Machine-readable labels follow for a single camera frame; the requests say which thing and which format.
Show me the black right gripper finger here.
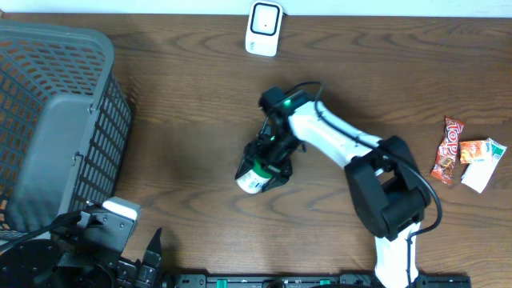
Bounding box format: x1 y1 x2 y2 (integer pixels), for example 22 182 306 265
262 159 293 192
234 154 255 180

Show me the green lid white jar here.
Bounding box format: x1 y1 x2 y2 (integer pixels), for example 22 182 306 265
236 160 272 194

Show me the red Top candy bar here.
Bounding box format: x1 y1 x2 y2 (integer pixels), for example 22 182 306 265
430 117 465 185

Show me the orange small carton box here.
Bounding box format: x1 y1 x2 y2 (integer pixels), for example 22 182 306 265
459 139 492 164

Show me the white blue medicine box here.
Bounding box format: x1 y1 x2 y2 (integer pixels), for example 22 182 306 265
462 138 507 194

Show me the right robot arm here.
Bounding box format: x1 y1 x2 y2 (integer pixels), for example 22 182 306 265
234 86 438 287

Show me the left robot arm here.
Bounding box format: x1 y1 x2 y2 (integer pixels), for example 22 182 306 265
1 197 173 288

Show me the white barcode scanner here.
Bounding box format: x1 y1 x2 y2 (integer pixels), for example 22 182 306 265
245 1 284 57

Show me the grey plastic mesh basket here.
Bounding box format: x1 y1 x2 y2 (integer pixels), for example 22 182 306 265
1 20 133 242

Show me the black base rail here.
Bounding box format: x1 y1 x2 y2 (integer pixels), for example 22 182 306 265
158 273 472 288

